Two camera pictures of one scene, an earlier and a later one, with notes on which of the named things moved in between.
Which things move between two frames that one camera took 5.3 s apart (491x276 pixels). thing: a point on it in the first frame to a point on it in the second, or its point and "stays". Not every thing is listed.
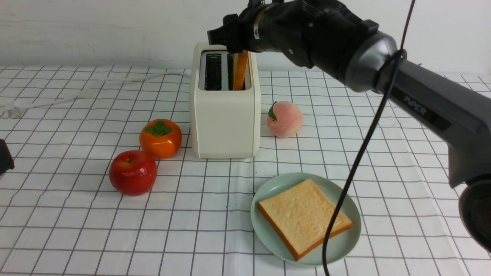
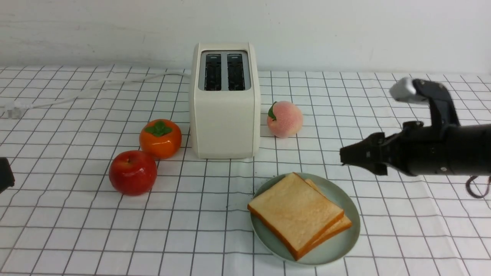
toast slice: [240, 61] to [296, 212]
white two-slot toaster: [225, 123] stays
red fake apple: [133, 173] stays
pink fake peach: [285, 119] stays
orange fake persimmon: [162, 137] stays
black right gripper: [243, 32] to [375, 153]
